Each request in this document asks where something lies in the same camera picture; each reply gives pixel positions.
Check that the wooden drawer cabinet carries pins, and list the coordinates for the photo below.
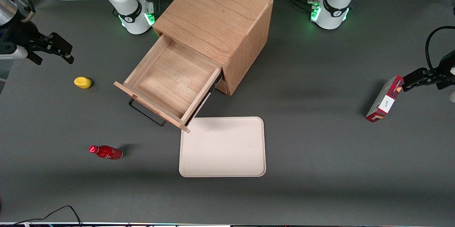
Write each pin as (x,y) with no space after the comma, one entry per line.
(213,10)

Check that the beige plastic tray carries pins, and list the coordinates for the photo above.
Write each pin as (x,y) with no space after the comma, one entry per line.
(224,149)

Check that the red bottle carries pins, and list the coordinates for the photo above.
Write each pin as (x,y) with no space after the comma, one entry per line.
(108,152)

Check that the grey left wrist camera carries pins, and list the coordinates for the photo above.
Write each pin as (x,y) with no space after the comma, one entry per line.
(452,96)

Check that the red plaid carton box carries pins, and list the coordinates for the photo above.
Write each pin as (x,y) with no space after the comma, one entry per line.
(384,101)

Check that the yellow lemon-shaped object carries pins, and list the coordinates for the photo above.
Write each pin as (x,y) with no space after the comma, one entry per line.
(82,82)

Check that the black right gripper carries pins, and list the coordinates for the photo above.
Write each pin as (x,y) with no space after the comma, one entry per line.
(22,34)

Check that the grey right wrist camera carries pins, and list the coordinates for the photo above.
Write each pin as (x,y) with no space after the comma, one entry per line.
(12,53)

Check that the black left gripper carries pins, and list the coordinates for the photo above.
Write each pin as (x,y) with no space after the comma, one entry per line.
(445,66)

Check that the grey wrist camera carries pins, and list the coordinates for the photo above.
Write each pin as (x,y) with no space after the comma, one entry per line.
(452,96)
(12,53)

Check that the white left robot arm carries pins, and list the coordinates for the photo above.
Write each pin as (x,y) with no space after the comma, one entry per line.
(336,3)

